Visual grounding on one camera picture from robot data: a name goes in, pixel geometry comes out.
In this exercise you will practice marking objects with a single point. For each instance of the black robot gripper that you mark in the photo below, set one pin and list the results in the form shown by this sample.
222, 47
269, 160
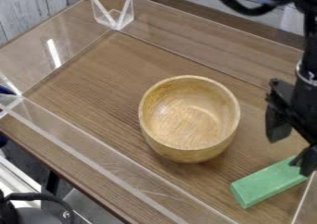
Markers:
291, 111

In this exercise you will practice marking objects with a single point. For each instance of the green rectangular block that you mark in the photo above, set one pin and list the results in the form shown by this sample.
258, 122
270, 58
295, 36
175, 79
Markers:
267, 182

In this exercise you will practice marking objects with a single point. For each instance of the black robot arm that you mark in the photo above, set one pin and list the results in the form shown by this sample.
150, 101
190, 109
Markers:
307, 8

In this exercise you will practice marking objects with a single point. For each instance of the brown wooden bowl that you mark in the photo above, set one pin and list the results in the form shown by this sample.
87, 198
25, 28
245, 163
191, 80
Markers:
188, 116

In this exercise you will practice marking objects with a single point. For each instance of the white container in background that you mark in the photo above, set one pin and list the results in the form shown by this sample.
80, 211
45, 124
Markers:
291, 21

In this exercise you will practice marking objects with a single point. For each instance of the black table leg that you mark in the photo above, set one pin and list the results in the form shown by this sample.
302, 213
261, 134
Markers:
52, 183

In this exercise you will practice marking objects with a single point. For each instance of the blue object at left edge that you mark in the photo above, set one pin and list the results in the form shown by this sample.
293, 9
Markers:
4, 92

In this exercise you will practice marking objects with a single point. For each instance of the clear acrylic enclosure wall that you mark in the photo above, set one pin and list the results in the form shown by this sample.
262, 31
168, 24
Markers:
79, 76

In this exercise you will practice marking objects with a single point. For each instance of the clear acrylic corner bracket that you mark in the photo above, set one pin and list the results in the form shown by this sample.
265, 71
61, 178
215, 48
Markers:
114, 19

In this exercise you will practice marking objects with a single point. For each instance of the grey metal base plate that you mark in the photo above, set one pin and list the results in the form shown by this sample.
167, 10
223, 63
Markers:
33, 215

